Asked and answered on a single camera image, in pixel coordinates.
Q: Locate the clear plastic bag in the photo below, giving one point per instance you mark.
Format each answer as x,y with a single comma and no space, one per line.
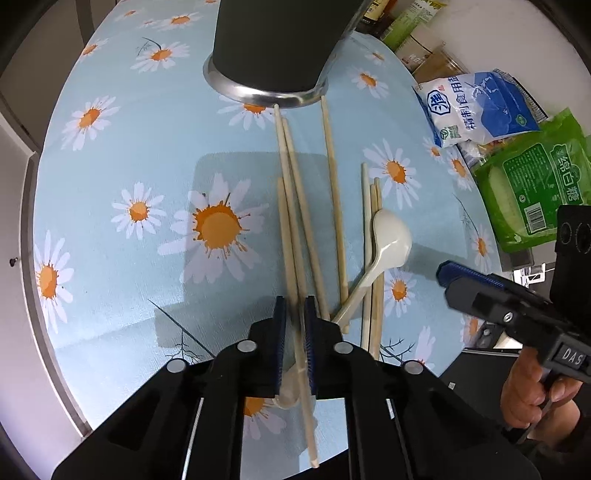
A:
473,154

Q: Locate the blue daisy print tablecloth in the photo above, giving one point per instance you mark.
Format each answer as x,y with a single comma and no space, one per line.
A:
138,138

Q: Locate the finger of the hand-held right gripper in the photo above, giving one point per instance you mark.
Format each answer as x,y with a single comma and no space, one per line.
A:
480,302
455,272

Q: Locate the dark bottle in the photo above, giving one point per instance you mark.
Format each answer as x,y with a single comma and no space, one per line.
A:
376,11

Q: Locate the blue and white salt bag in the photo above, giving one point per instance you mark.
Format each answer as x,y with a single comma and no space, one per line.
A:
475,110

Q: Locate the wooden chopstick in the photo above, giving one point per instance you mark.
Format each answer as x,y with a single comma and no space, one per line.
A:
303,207
334,207
287,240
281,152

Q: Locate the green sugar bag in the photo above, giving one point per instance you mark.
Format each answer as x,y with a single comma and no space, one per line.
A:
531,184

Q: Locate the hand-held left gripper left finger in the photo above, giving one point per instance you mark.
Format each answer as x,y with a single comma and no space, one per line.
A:
279,341

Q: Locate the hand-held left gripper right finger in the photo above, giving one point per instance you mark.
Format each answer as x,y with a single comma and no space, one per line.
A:
310,341

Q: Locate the clear tub with brown contents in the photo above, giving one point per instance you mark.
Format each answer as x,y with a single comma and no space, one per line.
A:
438,67

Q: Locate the person's right hand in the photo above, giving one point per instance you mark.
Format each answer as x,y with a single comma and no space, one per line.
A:
521,392

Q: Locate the dark cylindrical utensil holder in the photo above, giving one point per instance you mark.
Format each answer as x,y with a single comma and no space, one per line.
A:
277,46

